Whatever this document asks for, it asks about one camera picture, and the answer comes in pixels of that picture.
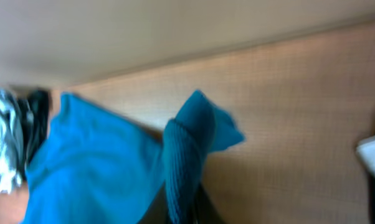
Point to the blue shirt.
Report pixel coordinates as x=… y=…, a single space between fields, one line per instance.
x=98 y=167

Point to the black folded garment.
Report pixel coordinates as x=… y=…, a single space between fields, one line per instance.
x=34 y=121

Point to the light blue folded jeans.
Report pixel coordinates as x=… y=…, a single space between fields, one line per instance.
x=11 y=143

